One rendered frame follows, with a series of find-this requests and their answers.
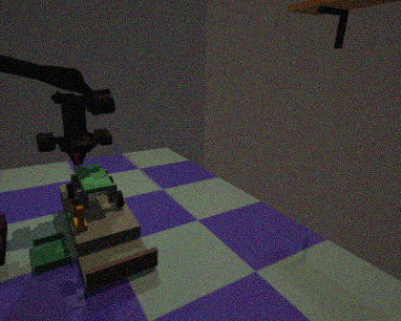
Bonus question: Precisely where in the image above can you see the green tray rim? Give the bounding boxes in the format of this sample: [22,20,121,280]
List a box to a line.
[31,231,72,275]

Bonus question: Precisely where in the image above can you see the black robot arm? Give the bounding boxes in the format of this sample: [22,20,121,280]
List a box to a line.
[0,54,115,154]

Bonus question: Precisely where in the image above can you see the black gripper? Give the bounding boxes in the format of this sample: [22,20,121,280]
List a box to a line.
[35,118,112,165]

